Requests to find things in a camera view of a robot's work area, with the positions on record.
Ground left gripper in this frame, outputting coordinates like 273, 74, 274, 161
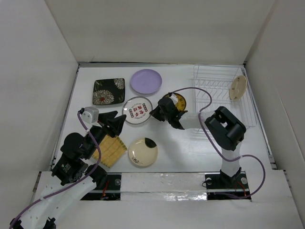
84, 110, 126, 158

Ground yellow brown patterned plate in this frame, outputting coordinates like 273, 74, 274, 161
175, 93, 186, 111

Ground white plate red characters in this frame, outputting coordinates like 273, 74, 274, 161
122, 96, 153, 125

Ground bamboo pattern square plate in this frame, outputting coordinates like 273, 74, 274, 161
99, 135, 127, 168

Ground black floral square plate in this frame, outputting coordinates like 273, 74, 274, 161
92, 78, 125, 105

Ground lavender round plate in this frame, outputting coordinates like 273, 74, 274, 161
130, 69, 163, 94

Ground cream plate black spot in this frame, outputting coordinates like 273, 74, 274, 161
128, 137, 158, 168

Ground cream plate brown rim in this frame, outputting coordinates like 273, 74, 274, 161
229, 75, 247, 101

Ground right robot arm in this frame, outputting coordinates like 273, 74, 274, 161
150, 95, 246, 187

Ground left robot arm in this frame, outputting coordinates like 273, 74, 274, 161
10, 107, 126, 229

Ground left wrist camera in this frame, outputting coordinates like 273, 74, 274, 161
80, 106, 99, 125

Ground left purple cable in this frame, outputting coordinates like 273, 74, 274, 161
9, 109, 102, 229

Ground purple cable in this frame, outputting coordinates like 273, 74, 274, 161
166, 86, 266, 199
9, 109, 102, 229

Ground white wire dish rack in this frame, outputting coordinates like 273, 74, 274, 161
193, 64, 257, 128

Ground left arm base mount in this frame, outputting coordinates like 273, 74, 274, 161
81, 173, 122, 201

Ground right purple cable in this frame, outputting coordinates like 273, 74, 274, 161
166, 86, 266, 199

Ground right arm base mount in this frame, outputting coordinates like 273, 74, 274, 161
202, 171, 250, 200

